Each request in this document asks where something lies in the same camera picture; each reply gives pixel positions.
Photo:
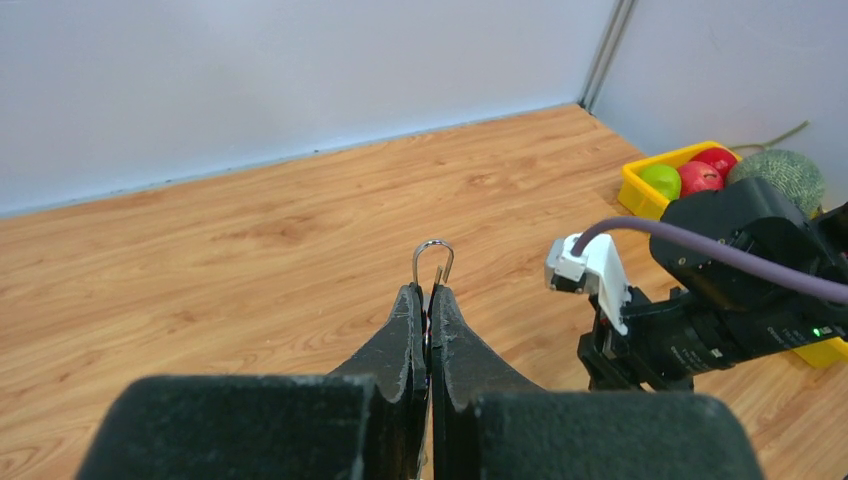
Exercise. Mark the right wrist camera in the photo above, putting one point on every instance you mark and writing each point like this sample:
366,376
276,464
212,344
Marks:
596,271

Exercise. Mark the light green apple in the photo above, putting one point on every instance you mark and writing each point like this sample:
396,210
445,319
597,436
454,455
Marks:
664,179

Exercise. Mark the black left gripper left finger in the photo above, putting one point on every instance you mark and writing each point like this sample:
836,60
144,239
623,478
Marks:
366,419

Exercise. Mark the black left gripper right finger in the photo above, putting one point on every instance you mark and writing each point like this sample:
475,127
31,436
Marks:
491,422

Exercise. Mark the yellow plastic fruit tray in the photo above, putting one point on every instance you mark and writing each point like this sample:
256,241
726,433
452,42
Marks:
643,201

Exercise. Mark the green netted melon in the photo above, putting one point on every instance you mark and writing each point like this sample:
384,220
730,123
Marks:
795,175

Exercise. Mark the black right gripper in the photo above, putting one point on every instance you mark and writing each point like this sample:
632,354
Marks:
657,350

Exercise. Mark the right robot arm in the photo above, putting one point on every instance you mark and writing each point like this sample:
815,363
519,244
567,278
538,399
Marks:
756,277

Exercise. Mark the red apple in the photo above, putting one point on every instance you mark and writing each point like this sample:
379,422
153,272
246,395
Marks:
698,176
720,159

